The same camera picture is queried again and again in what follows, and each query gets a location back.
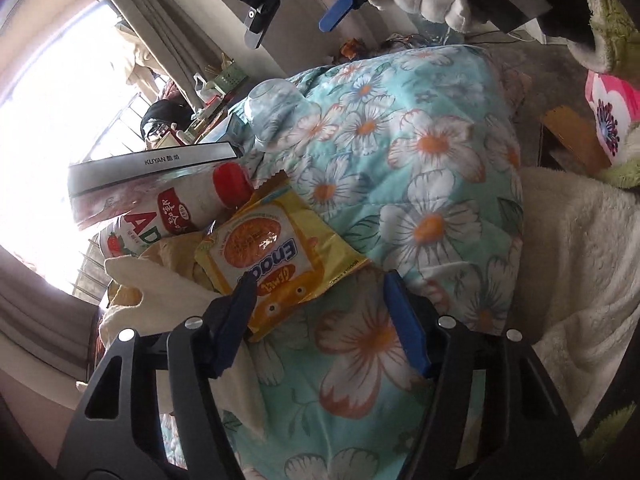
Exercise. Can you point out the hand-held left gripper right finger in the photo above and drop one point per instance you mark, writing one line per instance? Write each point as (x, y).
(407, 325)

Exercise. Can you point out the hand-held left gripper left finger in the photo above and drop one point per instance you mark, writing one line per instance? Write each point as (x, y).
(235, 317)

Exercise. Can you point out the yellow snack packet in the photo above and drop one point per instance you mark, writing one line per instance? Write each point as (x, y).
(280, 240)

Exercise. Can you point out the white strawberry drink bottle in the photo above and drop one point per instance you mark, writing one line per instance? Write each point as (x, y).
(200, 200)

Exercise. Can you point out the person's right forearm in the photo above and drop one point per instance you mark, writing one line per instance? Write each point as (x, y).
(610, 20)

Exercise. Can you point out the cream cloth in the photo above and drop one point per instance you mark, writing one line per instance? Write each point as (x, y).
(150, 295)

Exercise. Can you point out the green plastic basket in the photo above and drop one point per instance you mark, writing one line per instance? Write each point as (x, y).
(232, 80)

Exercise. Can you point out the clear plastic bottle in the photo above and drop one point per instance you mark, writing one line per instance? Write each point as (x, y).
(275, 105)

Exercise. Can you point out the beige curtain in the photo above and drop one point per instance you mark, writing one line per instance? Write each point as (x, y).
(165, 10)
(40, 310)

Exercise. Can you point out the pink green plush garment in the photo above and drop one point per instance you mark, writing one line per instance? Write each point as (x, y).
(612, 105)

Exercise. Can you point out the brown cardboard piece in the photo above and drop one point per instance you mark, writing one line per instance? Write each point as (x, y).
(575, 135)

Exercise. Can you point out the floral turquoise blanket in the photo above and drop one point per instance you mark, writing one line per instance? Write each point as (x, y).
(425, 160)

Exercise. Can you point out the white fleece blanket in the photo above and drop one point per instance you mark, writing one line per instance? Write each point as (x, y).
(575, 260)

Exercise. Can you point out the black rounded object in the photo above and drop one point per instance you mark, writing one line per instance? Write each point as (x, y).
(160, 120)

